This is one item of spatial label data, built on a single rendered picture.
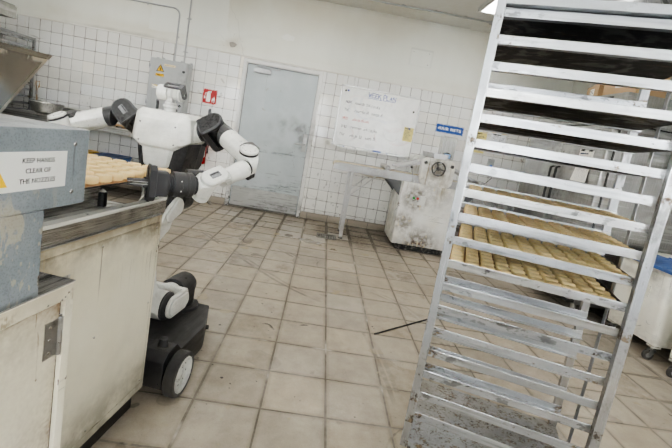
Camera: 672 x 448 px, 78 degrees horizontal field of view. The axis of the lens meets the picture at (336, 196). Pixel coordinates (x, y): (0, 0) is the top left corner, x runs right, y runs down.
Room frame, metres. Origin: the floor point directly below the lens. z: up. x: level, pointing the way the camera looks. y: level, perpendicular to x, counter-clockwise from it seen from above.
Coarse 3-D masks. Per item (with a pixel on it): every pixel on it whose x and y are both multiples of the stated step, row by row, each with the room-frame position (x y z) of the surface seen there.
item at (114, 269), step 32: (128, 224) 1.37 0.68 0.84; (160, 224) 1.58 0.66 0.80; (64, 256) 1.09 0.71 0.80; (96, 256) 1.22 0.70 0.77; (128, 256) 1.39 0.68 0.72; (96, 288) 1.23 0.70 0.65; (128, 288) 1.41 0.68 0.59; (96, 320) 1.25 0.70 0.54; (128, 320) 1.43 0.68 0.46; (96, 352) 1.26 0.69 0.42; (128, 352) 1.45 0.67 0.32; (96, 384) 1.28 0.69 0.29; (128, 384) 1.47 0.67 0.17; (64, 416) 1.14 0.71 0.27; (96, 416) 1.30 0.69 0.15
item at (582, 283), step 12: (456, 252) 1.64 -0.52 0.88; (468, 252) 1.69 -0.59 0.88; (480, 252) 1.74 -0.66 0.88; (480, 264) 1.59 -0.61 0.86; (492, 264) 1.55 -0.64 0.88; (504, 264) 1.58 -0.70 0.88; (516, 264) 1.62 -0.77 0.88; (528, 264) 1.67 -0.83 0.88; (528, 276) 1.51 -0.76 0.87; (540, 276) 1.50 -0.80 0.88; (552, 276) 1.53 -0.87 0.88; (564, 276) 1.57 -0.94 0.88; (576, 276) 1.60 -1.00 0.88; (588, 276) 1.63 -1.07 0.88; (576, 288) 1.42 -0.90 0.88; (588, 288) 1.45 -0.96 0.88; (600, 288) 1.48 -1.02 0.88
